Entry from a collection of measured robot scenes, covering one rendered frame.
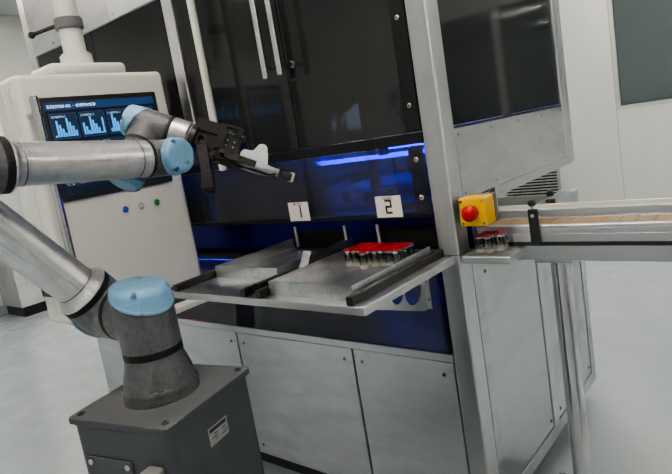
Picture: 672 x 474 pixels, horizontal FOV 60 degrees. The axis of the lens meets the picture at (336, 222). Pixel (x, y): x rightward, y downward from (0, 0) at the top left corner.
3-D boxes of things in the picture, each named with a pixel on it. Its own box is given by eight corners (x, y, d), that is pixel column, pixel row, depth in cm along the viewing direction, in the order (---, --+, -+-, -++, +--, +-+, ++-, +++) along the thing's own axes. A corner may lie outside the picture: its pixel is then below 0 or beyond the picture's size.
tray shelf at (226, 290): (284, 253, 201) (283, 248, 200) (468, 255, 156) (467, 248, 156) (169, 297, 165) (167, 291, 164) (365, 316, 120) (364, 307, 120)
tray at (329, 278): (353, 258, 167) (351, 246, 167) (431, 259, 151) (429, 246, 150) (270, 295, 142) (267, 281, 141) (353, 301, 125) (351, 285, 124)
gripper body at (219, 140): (247, 129, 129) (195, 113, 129) (235, 165, 128) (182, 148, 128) (249, 139, 137) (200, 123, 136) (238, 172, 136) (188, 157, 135)
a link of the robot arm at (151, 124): (121, 143, 133) (135, 113, 136) (167, 157, 134) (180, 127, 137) (113, 126, 126) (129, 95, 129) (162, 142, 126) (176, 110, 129)
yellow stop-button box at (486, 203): (473, 220, 151) (470, 193, 150) (499, 219, 147) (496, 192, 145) (460, 227, 145) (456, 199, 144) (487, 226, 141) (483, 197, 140)
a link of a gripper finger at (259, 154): (283, 148, 129) (244, 137, 130) (275, 173, 128) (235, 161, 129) (284, 152, 132) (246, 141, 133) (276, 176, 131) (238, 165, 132)
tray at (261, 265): (294, 248, 197) (292, 238, 197) (354, 248, 181) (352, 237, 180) (217, 277, 172) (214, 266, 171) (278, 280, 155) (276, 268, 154)
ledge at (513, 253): (485, 249, 159) (484, 243, 159) (531, 249, 151) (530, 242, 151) (462, 263, 149) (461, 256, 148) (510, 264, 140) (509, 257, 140)
